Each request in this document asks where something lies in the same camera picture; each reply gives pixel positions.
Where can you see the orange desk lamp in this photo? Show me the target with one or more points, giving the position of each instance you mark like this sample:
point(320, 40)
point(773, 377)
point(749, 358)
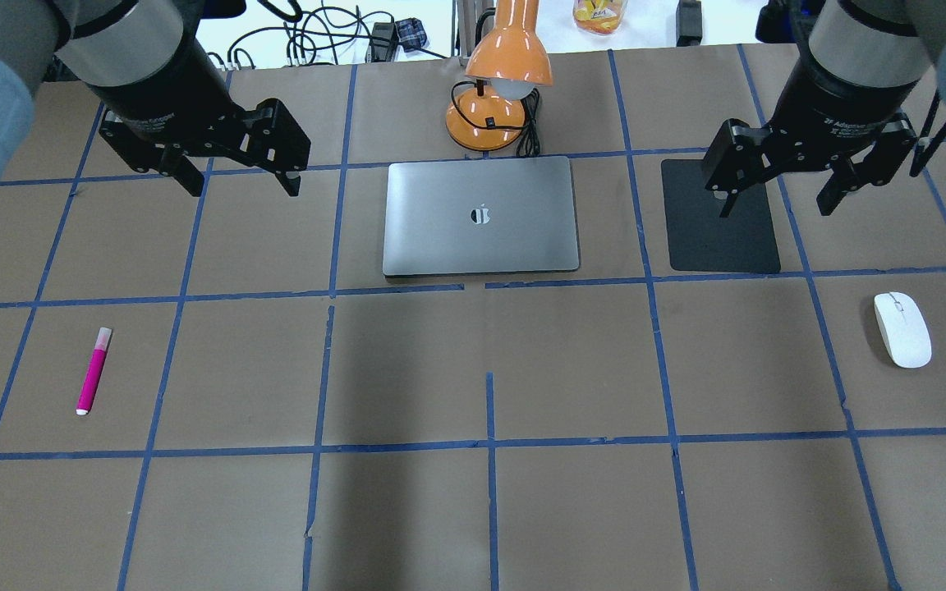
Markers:
point(492, 107)

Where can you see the silver grey laptop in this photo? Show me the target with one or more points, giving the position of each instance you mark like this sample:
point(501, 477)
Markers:
point(496, 215)

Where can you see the black power adapter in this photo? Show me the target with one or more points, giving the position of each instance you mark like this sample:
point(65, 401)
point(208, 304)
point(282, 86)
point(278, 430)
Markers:
point(689, 29)

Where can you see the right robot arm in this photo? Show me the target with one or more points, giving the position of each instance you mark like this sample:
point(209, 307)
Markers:
point(877, 44)

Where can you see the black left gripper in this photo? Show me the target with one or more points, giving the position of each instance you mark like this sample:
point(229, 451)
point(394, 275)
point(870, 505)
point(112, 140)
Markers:
point(163, 92)

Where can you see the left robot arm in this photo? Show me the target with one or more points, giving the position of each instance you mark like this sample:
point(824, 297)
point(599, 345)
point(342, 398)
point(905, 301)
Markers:
point(102, 43)

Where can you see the pink marker pen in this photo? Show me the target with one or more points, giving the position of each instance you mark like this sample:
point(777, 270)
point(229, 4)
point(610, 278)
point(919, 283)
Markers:
point(91, 383)

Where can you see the black mousepad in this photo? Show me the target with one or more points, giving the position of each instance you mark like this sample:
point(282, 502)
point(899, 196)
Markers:
point(701, 240)

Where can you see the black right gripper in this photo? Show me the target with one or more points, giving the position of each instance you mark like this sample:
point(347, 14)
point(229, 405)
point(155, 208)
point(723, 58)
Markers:
point(828, 100)

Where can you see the white computer mouse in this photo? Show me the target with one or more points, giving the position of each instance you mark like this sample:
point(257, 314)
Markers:
point(904, 332)

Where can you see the orange juice bottle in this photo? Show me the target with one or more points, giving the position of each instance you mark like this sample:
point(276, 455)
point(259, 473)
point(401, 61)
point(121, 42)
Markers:
point(602, 17)

